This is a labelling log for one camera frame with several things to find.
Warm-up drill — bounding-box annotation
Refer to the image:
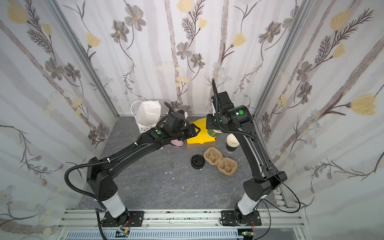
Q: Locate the green paper cup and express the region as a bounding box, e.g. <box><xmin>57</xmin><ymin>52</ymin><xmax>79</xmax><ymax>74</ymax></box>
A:
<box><xmin>207</xmin><ymin>130</ymin><xmax>223</xmax><ymax>138</ymax></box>

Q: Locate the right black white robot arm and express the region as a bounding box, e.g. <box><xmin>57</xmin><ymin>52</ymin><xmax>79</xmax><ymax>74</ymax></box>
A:
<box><xmin>207</xmin><ymin>104</ymin><xmax>288</xmax><ymax>225</ymax></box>

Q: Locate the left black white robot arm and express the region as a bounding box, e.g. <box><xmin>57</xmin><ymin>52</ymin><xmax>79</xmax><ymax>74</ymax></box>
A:
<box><xmin>64</xmin><ymin>120</ymin><xmax>201</xmax><ymax>227</ymax></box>

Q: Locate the yellow napkins stack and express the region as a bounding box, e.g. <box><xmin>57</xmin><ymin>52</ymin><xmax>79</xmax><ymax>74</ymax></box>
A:
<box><xmin>188</xmin><ymin>118</ymin><xmax>216</xmax><ymax>143</ymax></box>

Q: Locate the brown cardboard napkin box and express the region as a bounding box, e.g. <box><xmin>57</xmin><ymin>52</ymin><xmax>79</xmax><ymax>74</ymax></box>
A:
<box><xmin>187</xmin><ymin>139</ymin><xmax>217</xmax><ymax>149</ymax></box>

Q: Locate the pink cup holder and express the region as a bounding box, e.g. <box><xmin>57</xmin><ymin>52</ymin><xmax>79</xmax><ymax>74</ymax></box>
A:
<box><xmin>170</xmin><ymin>140</ymin><xmax>185</xmax><ymax>148</ymax></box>

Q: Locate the black paper cup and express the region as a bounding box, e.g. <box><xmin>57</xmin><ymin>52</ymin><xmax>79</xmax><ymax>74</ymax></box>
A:
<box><xmin>226</xmin><ymin>134</ymin><xmax>240</xmax><ymax>153</ymax></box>

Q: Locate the black cup lid stack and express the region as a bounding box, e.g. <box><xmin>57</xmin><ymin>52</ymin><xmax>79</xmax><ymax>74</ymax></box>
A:
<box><xmin>191</xmin><ymin>155</ymin><xmax>205</xmax><ymax>170</ymax></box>

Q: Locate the white patterned paper bag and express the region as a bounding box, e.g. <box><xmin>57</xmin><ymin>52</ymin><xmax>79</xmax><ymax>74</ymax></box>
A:
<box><xmin>131</xmin><ymin>101</ymin><xmax>162</xmax><ymax>133</ymax></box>

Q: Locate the brown pulp cup carrier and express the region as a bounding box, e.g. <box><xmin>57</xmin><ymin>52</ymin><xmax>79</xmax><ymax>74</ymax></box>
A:
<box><xmin>204</xmin><ymin>147</ymin><xmax>238</xmax><ymax>176</ymax></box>

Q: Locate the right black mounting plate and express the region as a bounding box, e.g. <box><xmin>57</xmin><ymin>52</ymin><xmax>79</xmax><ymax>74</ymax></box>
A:
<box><xmin>220</xmin><ymin>210</ymin><xmax>262</xmax><ymax>227</ymax></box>

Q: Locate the black mounting plate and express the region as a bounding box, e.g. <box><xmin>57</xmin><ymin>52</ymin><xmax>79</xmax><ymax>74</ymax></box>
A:
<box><xmin>220</xmin><ymin>210</ymin><xmax>262</xmax><ymax>227</ymax></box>
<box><xmin>101</xmin><ymin>210</ymin><xmax>144</xmax><ymax>228</ymax></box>

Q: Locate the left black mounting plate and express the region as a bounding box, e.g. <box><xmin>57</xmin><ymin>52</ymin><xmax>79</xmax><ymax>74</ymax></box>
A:
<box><xmin>101</xmin><ymin>210</ymin><xmax>144</xmax><ymax>228</ymax></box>

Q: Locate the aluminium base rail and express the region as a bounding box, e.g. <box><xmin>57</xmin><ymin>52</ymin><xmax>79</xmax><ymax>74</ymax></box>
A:
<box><xmin>53</xmin><ymin>208</ymin><xmax>311</xmax><ymax>240</ymax></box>

